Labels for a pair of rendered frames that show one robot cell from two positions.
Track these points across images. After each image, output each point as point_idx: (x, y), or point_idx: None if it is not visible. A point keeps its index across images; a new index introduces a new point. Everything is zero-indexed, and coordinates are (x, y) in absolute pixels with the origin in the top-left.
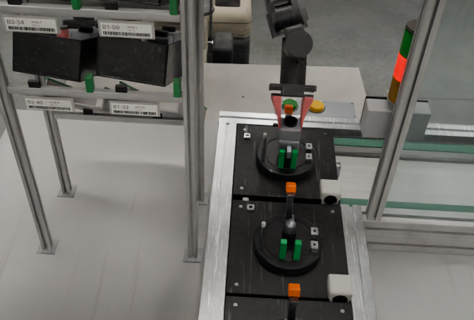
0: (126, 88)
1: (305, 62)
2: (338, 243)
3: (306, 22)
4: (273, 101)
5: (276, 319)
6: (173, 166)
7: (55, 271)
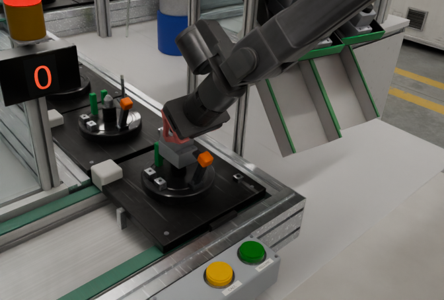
0: None
1: (198, 97)
2: (69, 145)
3: (224, 61)
4: None
5: (82, 87)
6: (291, 187)
7: (252, 107)
